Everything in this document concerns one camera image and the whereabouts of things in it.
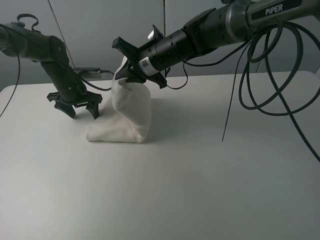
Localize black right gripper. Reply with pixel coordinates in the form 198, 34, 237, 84
112, 37, 167, 89

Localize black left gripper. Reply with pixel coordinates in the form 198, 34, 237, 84
47, 85, 103, 119

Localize white towel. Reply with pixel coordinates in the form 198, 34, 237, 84
85, 55, 153, 144

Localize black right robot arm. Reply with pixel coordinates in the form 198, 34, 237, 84
112, 0, 320, 88

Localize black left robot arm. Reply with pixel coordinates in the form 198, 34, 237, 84
0, 22, 103, 119

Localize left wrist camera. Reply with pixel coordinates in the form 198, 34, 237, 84
73, 67, 114, 80

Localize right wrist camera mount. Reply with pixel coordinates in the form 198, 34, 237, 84
147, 24, 165, 42

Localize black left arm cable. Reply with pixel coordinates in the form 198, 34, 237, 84
0, 14, 113, 118

